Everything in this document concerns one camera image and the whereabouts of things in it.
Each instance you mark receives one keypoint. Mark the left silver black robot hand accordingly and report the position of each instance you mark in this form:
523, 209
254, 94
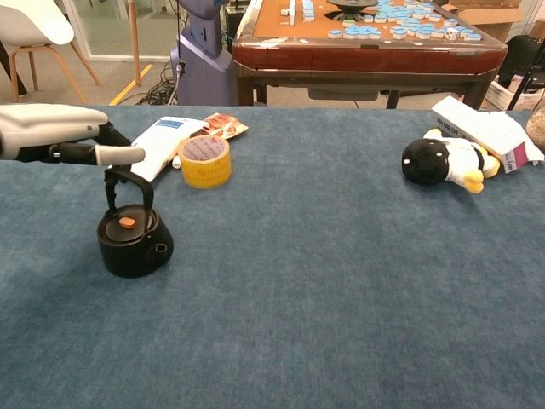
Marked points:
42, 128

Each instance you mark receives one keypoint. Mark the black teapot with orange knob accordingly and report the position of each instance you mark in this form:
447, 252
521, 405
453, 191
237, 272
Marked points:
132, 255

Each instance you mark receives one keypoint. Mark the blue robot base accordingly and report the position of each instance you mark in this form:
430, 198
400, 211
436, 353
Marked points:
200, 72

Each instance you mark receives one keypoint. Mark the yellow tape roll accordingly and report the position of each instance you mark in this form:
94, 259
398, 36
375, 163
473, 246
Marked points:
206, 170

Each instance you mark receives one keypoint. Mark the white chair wooden legs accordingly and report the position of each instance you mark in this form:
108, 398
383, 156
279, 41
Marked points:
30, 21

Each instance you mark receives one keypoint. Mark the white plastic pack blue label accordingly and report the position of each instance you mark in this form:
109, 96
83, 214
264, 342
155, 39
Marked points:
162, 145

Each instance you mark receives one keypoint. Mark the wooden pole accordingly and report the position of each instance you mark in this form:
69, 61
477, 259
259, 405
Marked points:
135, 42

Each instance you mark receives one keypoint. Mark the small white cap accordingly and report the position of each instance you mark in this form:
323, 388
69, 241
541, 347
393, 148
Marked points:
176, 162

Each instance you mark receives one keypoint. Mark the orange snack packet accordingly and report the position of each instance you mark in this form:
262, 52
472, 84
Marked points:
225, 125

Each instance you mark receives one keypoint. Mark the blue felt table cover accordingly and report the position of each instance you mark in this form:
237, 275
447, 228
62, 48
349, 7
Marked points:
298, 277

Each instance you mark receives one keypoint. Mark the blue mahjong tile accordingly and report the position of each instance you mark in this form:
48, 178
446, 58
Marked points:
472, 36
335, 34

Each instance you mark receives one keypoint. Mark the brown mahjong table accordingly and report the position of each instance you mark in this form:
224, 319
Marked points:
362, 59

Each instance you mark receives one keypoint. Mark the black round tray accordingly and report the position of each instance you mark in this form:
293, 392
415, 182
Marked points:
351, 4

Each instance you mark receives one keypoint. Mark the black white plush toy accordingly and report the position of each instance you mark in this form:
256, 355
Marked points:
426, 162

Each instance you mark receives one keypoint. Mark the long white box purple end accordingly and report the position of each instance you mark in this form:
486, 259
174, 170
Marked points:
451, 115

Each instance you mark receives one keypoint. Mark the white face mahjong tile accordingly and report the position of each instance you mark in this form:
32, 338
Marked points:
452, 33

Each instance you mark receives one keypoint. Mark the white printed carton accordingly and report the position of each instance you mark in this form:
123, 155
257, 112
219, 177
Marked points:
498, 94

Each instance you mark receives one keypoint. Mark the cardboard box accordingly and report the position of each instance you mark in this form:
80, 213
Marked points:
489, 15

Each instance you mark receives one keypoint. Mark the white paper package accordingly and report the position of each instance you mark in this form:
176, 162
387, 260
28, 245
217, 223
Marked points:
506, 128

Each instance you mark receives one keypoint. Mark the black tripod stand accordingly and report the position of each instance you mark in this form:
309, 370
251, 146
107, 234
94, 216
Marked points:
517, 96

